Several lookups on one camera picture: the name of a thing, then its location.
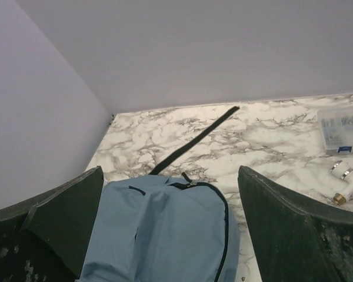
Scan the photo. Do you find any white plastic pipe fitting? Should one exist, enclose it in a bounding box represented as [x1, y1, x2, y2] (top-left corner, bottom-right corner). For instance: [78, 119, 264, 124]
[330, 160, 353, 206]

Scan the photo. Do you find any blue fabric backpack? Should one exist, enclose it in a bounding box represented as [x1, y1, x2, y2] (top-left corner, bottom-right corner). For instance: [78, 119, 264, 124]
[79, 107, 240, 281]

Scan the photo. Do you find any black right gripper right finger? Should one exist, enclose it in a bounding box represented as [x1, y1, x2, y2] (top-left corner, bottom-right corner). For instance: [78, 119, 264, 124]
[238, 166, 353, 281]

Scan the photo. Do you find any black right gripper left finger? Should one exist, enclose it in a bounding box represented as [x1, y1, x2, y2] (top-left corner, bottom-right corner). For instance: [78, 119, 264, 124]
[0, 166, 104, 281]

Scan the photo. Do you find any clear plastic organizer box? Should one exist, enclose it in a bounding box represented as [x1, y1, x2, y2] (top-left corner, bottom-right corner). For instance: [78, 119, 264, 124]
[317, 106, 353, 155]

